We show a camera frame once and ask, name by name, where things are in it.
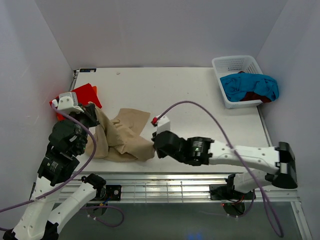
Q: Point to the dark red t shirt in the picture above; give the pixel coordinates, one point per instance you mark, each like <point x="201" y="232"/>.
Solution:
<point x="256" y="87"/>

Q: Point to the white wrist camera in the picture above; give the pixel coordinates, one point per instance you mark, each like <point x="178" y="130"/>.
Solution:
<point x="161" y="123"/>
<point x="67" y="103"/>

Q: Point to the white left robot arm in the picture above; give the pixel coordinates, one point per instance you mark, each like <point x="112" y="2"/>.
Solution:
<point x="41" y="221"/>

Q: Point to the beige t shirt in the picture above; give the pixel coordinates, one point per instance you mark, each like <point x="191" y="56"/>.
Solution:
<point x="119" y="139"/>

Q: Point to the blue t shirt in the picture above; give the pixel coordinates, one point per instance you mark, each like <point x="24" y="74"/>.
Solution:
<point x="241" y="87"/>

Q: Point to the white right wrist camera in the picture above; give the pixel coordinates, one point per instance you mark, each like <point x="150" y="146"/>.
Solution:
<point x="161" y="123"/>

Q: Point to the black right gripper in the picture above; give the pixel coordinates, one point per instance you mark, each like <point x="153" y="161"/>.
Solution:
<point x="158" y="144"/>

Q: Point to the white plastic basket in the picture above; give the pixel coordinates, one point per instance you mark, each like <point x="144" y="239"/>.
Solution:
<point x="227" y="65"/>

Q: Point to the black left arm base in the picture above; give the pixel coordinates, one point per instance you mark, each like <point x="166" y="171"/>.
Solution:
<point x="109" y="193"/>

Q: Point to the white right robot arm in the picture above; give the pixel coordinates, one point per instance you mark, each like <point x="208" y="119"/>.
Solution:
<point x="264" y="166"/>

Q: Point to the folded red t shirt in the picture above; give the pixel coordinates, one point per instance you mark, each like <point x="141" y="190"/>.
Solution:
<point x="74" y="101"/>

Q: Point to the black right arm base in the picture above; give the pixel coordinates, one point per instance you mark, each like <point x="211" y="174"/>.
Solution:
<point x="223" y="192"/>

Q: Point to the aluminium table frame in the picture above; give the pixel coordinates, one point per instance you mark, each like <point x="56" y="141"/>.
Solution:
<point x="165" y="180"/>

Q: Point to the blue label sticker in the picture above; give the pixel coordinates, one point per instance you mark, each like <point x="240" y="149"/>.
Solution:
<point x="87" y="70"/>

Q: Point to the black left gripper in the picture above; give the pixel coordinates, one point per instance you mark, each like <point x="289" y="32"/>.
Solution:
<point x="89" y="113"/>

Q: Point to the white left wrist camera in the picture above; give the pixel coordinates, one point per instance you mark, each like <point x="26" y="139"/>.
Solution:
<point x="67" y="103"/>

